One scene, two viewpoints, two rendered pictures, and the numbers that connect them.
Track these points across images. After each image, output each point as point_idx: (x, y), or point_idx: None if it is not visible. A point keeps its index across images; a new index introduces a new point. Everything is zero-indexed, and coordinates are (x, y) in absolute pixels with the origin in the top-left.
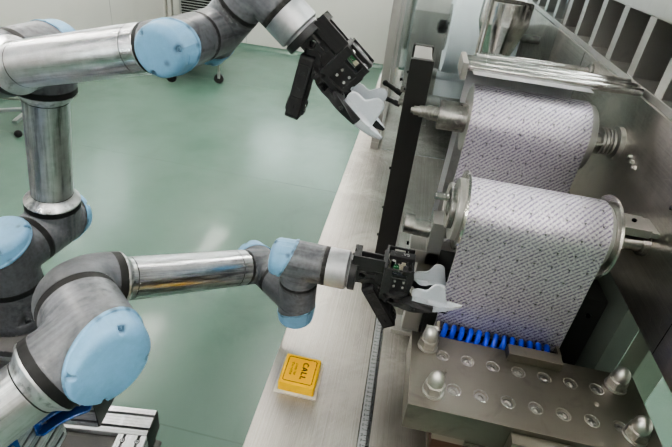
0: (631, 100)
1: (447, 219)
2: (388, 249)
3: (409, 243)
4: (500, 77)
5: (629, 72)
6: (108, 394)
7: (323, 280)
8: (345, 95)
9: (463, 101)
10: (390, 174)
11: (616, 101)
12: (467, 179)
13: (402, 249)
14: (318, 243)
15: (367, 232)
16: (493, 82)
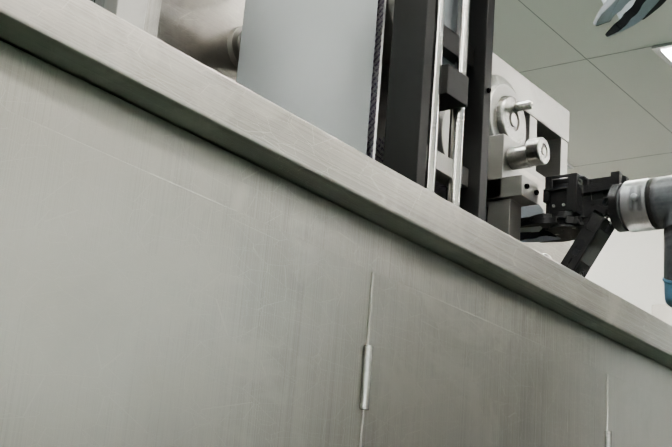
0: None
1: (524, 130)
2: (580, 175)
3: (531, 182)
4: None
5: None
6: None
7: (658, 228)
8: None
9: None
10: (489, 102)
11: None
12: (505, 84)
13: (560, 176)
14: (598, 285)
15: None
16: None
